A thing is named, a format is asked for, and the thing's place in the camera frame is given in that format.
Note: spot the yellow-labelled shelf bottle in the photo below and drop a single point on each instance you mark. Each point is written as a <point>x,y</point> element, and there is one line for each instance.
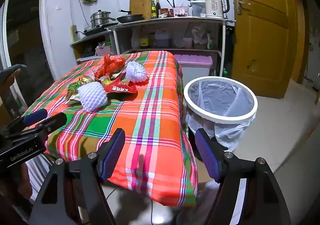
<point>143,41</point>

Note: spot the green snack wrapper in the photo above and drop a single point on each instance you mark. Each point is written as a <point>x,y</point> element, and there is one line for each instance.
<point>73,87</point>

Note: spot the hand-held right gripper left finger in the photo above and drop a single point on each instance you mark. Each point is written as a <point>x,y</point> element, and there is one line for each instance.
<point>113,155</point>

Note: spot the white foam fruit net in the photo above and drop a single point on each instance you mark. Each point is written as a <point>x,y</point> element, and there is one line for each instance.
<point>92,96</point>
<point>135,72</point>

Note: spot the small red sauce jar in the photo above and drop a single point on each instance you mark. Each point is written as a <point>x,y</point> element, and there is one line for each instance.
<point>171,12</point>

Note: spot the white electric kettle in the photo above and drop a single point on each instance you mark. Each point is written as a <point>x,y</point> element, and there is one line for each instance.
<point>213,6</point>

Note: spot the low wooden shelf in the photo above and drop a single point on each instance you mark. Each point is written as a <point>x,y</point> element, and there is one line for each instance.
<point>90,40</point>

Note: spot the white trash bin with liner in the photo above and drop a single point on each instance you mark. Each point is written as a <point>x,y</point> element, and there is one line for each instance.
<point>220,97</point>

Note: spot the dark chopsticks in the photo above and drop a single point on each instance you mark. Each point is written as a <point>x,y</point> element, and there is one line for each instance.
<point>171,2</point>

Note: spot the pink plastic cup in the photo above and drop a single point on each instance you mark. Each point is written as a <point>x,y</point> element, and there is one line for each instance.
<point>187,43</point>

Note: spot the steel steamer pot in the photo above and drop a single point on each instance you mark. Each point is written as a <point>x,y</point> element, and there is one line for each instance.
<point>100,18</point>

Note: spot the green glass bottle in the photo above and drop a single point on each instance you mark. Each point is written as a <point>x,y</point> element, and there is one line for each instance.
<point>226,72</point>

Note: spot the yellow-labelled oil bottle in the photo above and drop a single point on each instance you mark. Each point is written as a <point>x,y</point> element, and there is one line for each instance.
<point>153,11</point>

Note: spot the plastic jug dark liquid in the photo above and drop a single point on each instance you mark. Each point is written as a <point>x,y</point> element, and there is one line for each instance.
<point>162,38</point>

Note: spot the wooden cutting board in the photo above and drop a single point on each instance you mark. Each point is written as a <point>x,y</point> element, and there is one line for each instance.
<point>141,3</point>

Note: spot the glass sliding door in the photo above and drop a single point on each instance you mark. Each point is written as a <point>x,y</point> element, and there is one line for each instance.
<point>25,27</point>

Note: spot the person's striped shirt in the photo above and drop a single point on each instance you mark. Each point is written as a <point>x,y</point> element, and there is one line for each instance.
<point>37,172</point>

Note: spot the white wall switch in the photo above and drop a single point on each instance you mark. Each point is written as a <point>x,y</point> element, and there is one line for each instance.
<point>58,7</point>

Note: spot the pink plastic basket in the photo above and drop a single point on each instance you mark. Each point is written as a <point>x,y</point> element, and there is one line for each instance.
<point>102,50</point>

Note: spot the dark sauce bottle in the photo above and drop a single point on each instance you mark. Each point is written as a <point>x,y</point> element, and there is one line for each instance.
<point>158,8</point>

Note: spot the clear plastic container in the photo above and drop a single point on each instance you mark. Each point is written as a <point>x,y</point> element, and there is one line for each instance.
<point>197,10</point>

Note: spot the pink utensil holder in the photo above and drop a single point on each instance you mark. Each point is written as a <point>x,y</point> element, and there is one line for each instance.
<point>181,12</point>

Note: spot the red plastic bag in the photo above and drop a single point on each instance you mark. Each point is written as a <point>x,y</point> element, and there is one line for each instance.
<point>110,65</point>

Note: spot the red snack wrapper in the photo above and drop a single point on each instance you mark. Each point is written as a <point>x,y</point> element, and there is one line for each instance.
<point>120,88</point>

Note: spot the black frying pan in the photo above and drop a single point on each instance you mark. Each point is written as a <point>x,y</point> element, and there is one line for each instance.
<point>130,18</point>

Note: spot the yellowed power strip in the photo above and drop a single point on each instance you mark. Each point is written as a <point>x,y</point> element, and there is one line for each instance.
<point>73,33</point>

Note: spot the grey metal shelf rack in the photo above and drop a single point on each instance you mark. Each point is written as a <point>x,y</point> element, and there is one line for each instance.
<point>175,21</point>

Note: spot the purple-lidded storage box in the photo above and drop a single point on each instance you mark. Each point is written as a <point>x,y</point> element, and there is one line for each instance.
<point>192,63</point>

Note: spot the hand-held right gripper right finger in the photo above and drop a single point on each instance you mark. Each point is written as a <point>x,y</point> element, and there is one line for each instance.
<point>207,155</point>

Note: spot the plaid tablecloth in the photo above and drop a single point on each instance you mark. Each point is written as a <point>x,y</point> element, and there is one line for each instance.
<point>150,120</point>

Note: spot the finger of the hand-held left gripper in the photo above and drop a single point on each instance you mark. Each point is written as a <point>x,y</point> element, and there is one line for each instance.
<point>35,117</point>
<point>53,121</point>

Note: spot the crumpled plastic bag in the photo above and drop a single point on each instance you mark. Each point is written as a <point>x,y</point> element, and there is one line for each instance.
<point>200,37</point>

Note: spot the black induction cooker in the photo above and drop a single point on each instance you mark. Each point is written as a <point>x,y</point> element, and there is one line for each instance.
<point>97,29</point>

